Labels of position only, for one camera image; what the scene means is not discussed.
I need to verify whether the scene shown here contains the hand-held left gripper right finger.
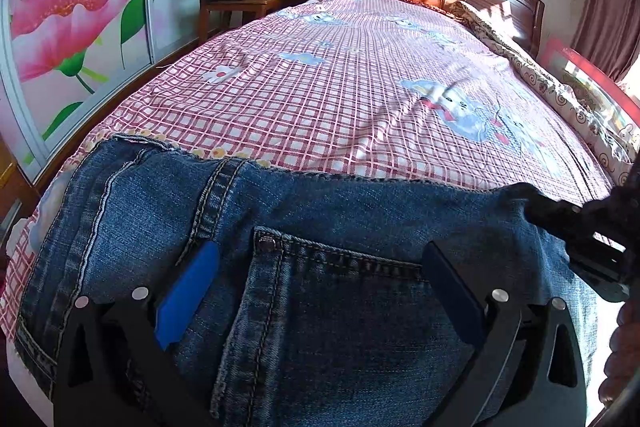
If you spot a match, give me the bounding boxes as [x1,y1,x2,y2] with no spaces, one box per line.
[421,241,587,427]

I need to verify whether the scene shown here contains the red bed guard rail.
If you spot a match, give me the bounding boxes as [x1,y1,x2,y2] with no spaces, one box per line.
[540,34,640,142]

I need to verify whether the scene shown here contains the cream floral quilt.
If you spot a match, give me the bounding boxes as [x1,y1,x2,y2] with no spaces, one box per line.
[447,0,636,188]

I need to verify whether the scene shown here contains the brown wooden cabinet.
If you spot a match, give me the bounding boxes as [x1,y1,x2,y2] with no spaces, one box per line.
[0,134,38,253]

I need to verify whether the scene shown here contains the flower-print wardrobe doors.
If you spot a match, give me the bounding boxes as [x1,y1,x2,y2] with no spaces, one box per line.
[0,0,238,188]

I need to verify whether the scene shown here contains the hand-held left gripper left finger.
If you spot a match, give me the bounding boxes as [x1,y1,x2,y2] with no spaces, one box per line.
[52,241,221,427]

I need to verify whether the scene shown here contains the blue denim pants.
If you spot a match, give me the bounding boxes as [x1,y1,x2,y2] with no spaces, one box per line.
[14,133,608,427]

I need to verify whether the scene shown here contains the person's right forearm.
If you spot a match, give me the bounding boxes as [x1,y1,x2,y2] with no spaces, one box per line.
[597,297,640,418]

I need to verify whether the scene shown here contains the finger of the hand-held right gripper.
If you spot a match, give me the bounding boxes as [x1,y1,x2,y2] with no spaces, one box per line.
[501,183,584,234]

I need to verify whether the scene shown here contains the pink plaid printed bedsheet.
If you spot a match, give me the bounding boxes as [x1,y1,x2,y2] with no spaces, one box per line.
[0,0,616,343]

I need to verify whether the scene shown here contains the mauve curtain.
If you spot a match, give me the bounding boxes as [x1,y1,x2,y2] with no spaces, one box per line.
[570,0,640,82]

